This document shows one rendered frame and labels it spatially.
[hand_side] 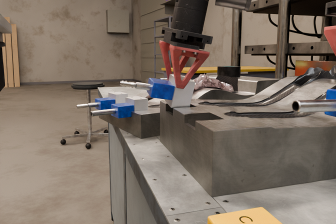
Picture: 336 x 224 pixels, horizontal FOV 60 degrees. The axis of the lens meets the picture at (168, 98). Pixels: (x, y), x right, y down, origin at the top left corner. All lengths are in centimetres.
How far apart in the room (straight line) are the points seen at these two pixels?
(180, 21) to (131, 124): 29
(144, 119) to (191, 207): 31
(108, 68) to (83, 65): 89
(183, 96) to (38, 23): 1030
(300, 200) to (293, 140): 8
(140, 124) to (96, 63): 1025
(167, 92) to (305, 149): 24
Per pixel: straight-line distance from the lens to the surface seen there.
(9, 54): 1031
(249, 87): 89
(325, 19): 227
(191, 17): 51
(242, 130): 39
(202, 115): 49
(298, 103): 30
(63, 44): 1074
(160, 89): 52
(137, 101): 68
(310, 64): 142
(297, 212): 40
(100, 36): 1092
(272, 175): 44
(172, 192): 41
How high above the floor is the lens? 98
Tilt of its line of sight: 8 degrees down
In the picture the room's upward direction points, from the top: straight up
